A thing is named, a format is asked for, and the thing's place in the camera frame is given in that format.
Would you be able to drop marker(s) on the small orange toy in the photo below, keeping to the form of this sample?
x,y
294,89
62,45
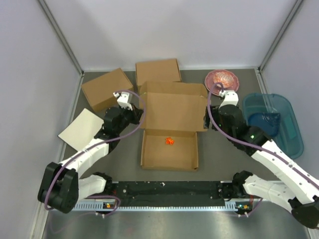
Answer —
x,y
169,141

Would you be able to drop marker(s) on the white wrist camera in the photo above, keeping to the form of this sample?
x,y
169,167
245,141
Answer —
x,y
229,97
124,100

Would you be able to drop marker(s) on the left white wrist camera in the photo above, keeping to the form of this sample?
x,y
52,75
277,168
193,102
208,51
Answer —
x,y
124,100

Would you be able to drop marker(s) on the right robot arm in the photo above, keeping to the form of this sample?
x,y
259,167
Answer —
x,y
299,192

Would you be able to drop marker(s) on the cardboard box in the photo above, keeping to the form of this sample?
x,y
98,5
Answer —
x,y
157,70
176,110
99,91

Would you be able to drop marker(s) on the dark blue dish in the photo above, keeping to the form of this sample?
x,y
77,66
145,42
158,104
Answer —
x,y
268,122

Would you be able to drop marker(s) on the grey slotted cable duct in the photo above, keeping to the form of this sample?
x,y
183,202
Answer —
x,y
108,206

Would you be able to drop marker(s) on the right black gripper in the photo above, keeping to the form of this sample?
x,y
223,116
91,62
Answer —
x,y
214,111

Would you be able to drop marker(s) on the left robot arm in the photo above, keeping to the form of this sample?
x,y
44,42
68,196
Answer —
x,y
62,185

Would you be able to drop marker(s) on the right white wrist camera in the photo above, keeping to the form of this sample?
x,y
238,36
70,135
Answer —
x,y
229,97

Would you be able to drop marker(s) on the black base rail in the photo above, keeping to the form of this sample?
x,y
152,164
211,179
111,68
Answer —
x,y
212,189

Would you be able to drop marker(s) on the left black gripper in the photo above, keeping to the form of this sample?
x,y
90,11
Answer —
x,y
136,114

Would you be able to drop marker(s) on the teal plastic bin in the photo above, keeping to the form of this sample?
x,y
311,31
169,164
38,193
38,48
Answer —
x,y
289,138

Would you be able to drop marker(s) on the pink plate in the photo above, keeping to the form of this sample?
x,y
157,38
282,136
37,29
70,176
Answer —
x,y
209,80

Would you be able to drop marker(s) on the white square board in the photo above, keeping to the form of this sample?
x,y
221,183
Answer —
x,y
82,130

